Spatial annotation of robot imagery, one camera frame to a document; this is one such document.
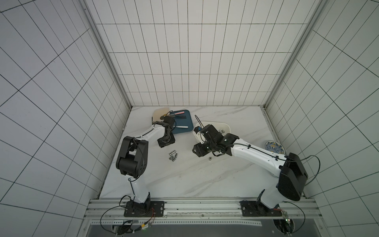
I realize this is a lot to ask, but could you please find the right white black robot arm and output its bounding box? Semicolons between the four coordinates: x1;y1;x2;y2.
192;133;309;209

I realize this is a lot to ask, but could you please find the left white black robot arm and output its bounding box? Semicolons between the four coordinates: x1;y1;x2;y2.
115;122;175;210

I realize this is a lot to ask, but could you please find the white plastic storage box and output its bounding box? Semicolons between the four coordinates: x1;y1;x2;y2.
193;121;231;143

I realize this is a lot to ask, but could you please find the teal plastic tray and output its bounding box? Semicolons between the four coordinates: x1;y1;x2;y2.
170;110;194;135

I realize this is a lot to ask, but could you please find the blue patterned plate upper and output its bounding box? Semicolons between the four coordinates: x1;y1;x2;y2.
265;141;286;155

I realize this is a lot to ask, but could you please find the left base wiring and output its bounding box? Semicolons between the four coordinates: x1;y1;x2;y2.
99;195;156;235

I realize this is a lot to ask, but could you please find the base wiring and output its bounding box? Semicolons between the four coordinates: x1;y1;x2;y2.
273;201;306;235
99;195;156;235

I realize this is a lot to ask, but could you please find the right base wiring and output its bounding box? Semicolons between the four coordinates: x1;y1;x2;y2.
273;201;306;235

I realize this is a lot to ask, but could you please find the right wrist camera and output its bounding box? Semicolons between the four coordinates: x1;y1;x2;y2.
193;124;224;145

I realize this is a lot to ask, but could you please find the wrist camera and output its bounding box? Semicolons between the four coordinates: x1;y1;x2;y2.
163;116;176;128
193;124;224;145

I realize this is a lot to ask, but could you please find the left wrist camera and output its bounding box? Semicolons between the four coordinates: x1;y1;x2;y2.
163;116;176;128

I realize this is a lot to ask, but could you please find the black handled spoon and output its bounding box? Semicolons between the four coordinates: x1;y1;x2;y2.
160;115;187;121

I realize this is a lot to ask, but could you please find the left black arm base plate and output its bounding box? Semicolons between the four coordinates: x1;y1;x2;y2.
123;200;165;217

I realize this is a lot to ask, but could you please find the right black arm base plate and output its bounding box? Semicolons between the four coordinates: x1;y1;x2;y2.
240;200;282;217

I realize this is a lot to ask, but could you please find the aluminium mounting rail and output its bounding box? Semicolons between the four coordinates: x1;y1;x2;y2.
84;197;321;224

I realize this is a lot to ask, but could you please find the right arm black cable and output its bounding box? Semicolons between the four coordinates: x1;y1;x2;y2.
300;154;322;187

